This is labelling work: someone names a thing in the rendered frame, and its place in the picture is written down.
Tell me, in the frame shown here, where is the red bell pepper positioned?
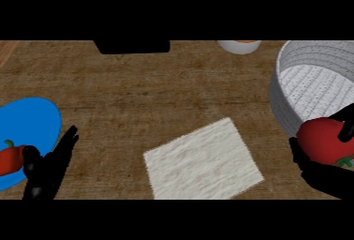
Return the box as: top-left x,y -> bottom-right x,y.
0,139 -> 27,177

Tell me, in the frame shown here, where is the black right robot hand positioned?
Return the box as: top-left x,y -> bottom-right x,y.
287,102 -> 354,201

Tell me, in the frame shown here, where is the white woven basket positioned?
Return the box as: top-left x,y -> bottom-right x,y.
268,40 -> 354,138

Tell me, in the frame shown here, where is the white cup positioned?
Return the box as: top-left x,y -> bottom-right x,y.
215,40 -> 262,55

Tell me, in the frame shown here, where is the blue plate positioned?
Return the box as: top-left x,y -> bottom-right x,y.
0,97 -> 63,191

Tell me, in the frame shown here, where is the black appliance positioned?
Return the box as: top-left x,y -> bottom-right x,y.
92,40 -> 170,55

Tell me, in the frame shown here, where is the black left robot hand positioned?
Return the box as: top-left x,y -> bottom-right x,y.
20,125 -> 79,201

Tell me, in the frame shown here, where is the red tomato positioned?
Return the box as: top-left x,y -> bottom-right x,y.
294,117 -> 354,168

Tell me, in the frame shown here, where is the white cloth placemat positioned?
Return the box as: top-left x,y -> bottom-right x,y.
142,116 -> 265,201

